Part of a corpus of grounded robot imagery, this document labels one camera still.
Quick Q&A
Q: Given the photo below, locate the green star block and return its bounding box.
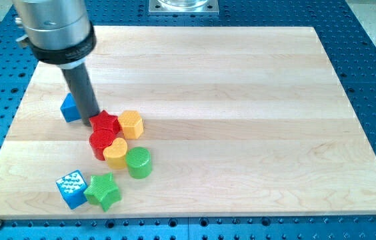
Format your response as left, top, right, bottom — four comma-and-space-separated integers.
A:
83, 172, 122, 212

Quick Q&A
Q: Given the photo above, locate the yellow hexagon block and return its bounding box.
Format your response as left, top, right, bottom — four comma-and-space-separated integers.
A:
118, 110, 144, 139

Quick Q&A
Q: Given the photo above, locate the wooden board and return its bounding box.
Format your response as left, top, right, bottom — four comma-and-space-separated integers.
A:
0, 26, 376, 219

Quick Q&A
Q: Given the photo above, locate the green cylinder block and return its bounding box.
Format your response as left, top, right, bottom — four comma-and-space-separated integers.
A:
125, 147, 152, 179

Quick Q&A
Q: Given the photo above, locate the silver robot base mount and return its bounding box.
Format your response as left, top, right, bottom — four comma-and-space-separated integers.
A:
148, 0, 219, 15

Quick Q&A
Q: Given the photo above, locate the yellow heart block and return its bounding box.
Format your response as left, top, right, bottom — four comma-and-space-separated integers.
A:
103, 137, 128, 169

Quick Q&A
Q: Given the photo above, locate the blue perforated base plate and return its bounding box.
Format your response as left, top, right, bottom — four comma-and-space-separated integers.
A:
0, 0, 376, 239

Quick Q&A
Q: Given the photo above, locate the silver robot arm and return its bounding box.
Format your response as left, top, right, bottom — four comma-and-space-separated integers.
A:
13, 0, 100, 126

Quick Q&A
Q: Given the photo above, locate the blue cube block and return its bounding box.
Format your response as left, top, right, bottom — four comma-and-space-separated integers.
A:
55, 170, 87, 209

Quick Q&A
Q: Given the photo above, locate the red star block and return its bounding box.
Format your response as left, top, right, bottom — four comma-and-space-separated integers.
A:
89, 110, 121, 134

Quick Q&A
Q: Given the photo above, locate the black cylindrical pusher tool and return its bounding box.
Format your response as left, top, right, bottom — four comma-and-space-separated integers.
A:
61, 63, 100, 126

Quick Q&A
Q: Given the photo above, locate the red cylinder block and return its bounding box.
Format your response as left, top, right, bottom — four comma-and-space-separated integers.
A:
89, 129, 116, 161

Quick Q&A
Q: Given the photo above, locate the blue block behind tool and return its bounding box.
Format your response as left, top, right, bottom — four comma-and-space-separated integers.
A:
60, 93, 81, 123

